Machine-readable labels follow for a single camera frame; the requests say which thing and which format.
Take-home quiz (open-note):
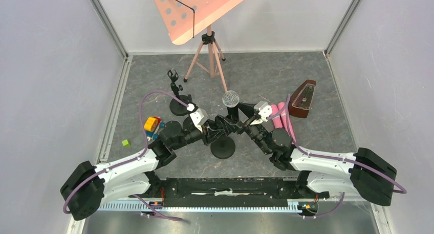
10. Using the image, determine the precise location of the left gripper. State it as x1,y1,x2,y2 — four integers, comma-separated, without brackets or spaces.
172,119,224,150

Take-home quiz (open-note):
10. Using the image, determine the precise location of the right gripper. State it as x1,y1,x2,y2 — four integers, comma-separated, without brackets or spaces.
216,102,271,155

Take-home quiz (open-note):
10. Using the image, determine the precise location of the black microphone stand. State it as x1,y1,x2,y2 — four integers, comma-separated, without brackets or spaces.
210,135,236,159
182,116,196,131
167,70,191,116

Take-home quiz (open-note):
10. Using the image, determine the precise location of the black microphone silver grille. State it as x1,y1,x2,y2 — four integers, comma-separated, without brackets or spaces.
222,90,240,121

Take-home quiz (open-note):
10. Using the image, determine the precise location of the pink microphone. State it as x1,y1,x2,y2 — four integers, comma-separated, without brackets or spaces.
277,102,297,144
271,104,284,129

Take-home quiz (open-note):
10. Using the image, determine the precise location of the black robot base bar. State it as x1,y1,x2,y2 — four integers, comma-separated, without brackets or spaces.
142,178,330,208

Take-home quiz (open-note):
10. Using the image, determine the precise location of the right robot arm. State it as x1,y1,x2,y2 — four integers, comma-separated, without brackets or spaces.
236,101,398,206

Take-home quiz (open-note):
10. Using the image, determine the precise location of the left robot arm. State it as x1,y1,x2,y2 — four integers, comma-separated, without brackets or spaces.
60,115,244,221

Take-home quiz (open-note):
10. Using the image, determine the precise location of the pink music stand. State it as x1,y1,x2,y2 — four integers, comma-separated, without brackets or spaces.
154,0,244,91

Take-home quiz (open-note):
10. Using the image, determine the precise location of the brown metronome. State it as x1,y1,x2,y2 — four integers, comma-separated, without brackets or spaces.
289,79,316,118

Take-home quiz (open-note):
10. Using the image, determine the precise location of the colourful toy block stack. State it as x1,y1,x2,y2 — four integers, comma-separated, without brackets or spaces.
143,116,165,141

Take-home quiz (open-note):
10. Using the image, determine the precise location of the small green cube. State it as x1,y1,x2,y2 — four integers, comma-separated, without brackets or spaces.
122,139,131,147

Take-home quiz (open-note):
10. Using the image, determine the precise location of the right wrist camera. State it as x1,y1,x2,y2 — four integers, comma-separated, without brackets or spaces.
250,101,273,125

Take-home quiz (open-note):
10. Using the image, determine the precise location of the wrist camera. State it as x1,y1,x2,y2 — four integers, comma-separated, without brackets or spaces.
250,101,273,125
187,103,208,133

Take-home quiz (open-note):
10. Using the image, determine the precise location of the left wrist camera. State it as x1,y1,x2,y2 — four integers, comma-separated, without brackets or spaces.
187,103,208,133

